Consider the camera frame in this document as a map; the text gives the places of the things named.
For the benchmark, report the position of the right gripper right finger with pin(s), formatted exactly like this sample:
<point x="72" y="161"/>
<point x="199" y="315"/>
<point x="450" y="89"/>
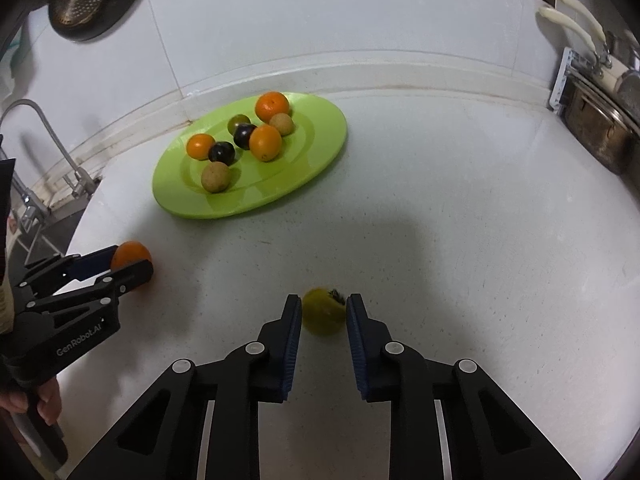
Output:
<point x="445" y="418"/>

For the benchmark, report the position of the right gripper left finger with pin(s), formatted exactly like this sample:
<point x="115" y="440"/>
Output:
<point x="202" y="416"/>

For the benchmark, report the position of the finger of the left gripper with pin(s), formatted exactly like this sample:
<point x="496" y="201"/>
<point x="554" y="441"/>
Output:
<point x="107" y="285"/>
<point x="46" y="276"/>

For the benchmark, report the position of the small orange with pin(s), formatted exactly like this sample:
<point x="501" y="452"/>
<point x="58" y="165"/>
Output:
<point x="199" y="145"/>

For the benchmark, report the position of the dark plum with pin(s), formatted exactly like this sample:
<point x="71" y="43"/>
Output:
<point x="222" y="151"/>
<point x="242" y="134"/>

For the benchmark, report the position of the green small fruit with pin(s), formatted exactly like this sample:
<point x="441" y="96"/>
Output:
<point x="235" y="121"/>

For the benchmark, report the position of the orange kumquat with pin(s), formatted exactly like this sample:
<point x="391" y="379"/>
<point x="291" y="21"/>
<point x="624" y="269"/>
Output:
<point x="265" y="143"/>

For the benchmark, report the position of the tan small fruit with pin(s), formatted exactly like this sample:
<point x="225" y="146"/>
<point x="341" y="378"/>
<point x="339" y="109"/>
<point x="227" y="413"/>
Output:
<point x="283" y="123"/>

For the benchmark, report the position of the large orange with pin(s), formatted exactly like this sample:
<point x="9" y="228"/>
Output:
<point x="270" y="104"/>

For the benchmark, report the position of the person left hand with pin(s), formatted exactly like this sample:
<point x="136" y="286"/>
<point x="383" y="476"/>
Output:
<point x="49" y="404"/>

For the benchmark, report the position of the steel sink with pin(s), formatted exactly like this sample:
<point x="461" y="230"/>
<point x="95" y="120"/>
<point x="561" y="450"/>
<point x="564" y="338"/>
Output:
<point x="47" y="239"/>

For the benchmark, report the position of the orange on counter left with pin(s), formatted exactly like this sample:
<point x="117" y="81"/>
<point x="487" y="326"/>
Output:
<point x="129" y="253"/>

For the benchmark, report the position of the pull-down chrome faucet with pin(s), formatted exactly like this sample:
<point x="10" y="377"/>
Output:
<point x="34" y="211"/>

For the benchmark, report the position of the teal tissue package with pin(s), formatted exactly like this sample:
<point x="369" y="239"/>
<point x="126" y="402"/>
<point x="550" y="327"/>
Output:
<point x="7" y="82"/>

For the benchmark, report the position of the green plate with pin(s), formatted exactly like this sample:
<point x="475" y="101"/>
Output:
<point x="319" y="135"/>

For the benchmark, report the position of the black frying pan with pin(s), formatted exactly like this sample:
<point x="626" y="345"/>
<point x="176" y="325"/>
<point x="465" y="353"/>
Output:
<point x="95" y="0"/>

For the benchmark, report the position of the steel pot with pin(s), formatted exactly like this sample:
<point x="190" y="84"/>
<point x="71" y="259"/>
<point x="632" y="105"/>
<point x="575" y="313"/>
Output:
<point x="602" y="129"/>

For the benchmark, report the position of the cream handle lower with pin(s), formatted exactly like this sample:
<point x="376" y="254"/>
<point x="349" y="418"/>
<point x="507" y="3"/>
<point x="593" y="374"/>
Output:
<point x="559" y="18"/>

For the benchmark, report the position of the cream handle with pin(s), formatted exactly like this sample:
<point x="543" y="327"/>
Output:
<point x="559" y="18"/>
<point x="595" y="25"/>

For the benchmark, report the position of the cream handle upper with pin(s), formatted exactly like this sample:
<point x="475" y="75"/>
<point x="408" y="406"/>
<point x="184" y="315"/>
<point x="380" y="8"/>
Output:
<point x="595" y="25"/>

